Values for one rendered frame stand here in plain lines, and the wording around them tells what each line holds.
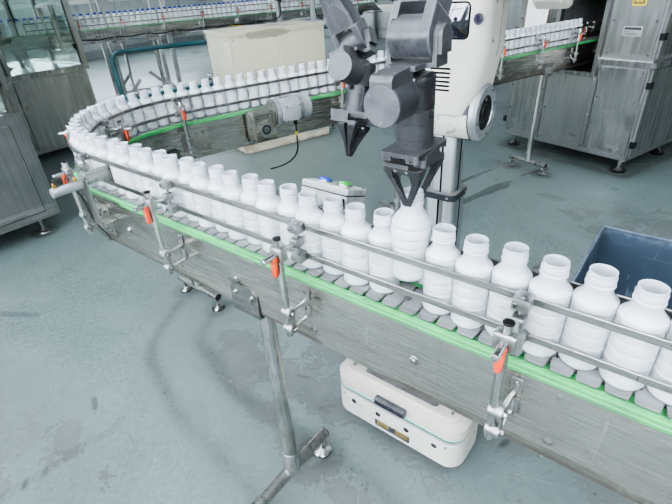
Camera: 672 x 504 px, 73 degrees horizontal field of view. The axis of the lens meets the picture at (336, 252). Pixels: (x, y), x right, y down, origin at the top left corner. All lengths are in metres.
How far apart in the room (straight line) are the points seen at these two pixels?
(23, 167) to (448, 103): 3.16
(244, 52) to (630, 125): 3.46
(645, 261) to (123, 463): 1.87
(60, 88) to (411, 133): 5.47
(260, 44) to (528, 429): 4.50
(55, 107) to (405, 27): 5.47
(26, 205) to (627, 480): 3.76
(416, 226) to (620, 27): 3.73
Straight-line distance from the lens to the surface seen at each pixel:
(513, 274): 0.74
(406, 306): 0.86
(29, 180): 3.92
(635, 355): 0.74
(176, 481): 1.94
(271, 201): 0.99
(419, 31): 0.68
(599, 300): 0.72
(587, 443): 0.85
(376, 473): 1.82
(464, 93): 1.32
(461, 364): 0.84
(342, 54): 1.01
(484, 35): 1.30
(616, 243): 1.36
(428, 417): 1.66
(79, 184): 1.53
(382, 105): 0.64
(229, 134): 2.42
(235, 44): 4.85
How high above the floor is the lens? 1.53
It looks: 31 degrees down
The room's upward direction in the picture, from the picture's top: 4 degrees counter-clockwise
